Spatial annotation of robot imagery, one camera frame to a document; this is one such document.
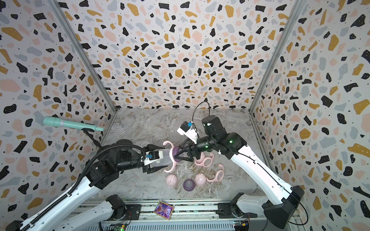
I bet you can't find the purple bottle collar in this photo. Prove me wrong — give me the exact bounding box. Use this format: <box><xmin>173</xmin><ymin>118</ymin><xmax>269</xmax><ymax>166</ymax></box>
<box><xmin>172</xmin><ymin>146</ymin><xmax>182</xmax><ymax>163</ymax></box>
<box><xmin>183</xmin><ymin>179</ymin><xmax>196</xmax><ymax>192</ymax></box>

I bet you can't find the pink bottle handle ring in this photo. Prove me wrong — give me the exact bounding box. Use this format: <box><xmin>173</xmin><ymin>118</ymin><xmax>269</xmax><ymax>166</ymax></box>
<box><xmin>162</xmin><ymin>141</ymin><xmax>177</xmax><ymax>174</ymax></box>

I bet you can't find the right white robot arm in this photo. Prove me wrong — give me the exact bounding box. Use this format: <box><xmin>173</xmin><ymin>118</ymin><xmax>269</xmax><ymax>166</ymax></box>
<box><xmin>174</xmin><ymin>115</ymin><xmax>304</xmax><ymax>229</ymax></box>

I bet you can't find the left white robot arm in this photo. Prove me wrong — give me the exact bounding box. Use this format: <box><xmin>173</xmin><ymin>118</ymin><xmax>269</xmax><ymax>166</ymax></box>
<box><xmin>5</xmin><ymin>140</ymin><xmax>162</xmax><ymax>231</ymax></box>

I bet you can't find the clear silicone nipple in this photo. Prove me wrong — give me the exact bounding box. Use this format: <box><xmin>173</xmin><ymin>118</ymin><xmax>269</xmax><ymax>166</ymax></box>
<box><xmin>186</xmin><ymin>170</ymin><xmax>194</xmax><ymax>178</ymax></box>

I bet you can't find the pink bottle cap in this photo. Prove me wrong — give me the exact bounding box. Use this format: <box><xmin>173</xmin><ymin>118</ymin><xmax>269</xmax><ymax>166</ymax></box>
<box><xmin>165</xmin><ymin>174</ymin><xmax>178</xmax><ymax>188</ymax></box>
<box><xmin>194</xmin><ymin>173</ymin><xmax>207</xmax><ymax>187</ymax></box>

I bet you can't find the colourful holographic card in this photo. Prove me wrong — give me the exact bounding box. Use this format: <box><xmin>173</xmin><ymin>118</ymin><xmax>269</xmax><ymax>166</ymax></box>
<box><xmin>154</xmin><ymin>201</ymin><xmax>174</xmax><ymax>220</ymax></box>

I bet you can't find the black microphone stand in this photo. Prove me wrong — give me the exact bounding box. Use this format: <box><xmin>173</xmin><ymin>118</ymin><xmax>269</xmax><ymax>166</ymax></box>
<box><xmin>82</xmin><ymin>128</ymin><xmax>102</xmax><ymax>149</ymax></box>

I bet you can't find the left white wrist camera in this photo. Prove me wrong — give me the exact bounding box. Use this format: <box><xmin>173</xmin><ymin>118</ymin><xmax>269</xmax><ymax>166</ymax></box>
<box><xmin>144</xmin><ymin>151</ymin><xmax>161</xmax><ymax>166</ymax></box>

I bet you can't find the right thin black cable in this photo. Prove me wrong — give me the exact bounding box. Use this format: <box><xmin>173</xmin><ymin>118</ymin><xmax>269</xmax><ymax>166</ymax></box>
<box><xmin>192</xmin><ymin>100</ymin><xmax>211</xmax><ymax>125</ymax></box>

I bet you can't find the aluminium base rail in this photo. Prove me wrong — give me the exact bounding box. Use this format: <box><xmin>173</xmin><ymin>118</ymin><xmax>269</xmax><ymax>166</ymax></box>
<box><xmin>86</xmin><ymin>199</ymin><xmax>298</xmax><ymax>231</ymax></box>

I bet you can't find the left corner aluminium post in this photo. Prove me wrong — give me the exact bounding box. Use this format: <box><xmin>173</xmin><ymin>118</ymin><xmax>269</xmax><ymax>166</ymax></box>
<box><xmin>46</xmin><ymin>0</ymin><xmax>117</xmax><ymax>114</ymax></box>

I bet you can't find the corner aluminium post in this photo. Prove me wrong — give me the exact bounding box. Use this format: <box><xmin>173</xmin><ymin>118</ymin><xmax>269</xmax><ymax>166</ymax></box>
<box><xmin>46</xmin><ymin>0</ymin><xmax>117</xmax><ymax>114</ymax></box>
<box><xmin>249</xmin><ymin>0</ymin><xmax>307</xmax><ymax>114</ymax></box>

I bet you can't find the black corrugated cable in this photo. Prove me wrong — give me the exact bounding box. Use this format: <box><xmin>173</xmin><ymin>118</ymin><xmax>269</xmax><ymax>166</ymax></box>
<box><xmin>20</xmin><ymin>143</ymin><xmax>146</xmax><ymax>231</ymax></box>

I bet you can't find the right corner aluminium post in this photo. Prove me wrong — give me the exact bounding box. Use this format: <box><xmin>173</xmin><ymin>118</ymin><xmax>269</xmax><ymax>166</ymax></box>
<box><xmin>249</xmin><ymin>0</ymin><xmax>307</xmax><ymax>114</ymax></box>

